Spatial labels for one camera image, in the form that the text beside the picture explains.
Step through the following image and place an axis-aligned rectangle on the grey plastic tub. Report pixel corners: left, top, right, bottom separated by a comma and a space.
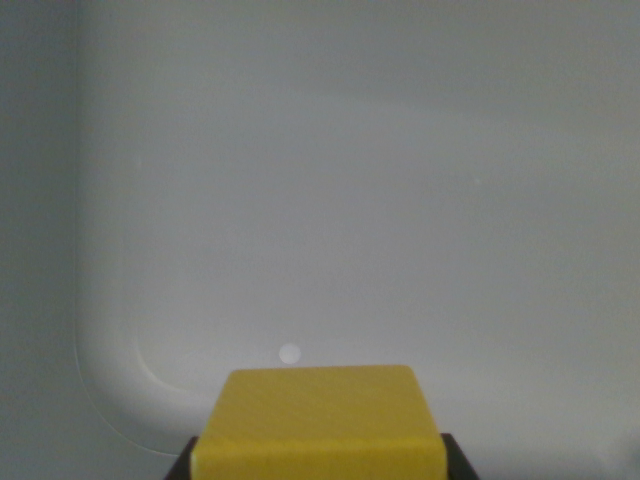
0, 0, 640, 480

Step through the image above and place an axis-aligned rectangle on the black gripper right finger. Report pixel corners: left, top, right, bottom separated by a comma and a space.
439, 432, 482, 480

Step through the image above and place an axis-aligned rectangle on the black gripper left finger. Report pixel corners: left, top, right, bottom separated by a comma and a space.
161, 435, 201, 480

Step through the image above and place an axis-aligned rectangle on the yellow cube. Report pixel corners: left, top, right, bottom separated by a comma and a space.
189, 364, 448, 480

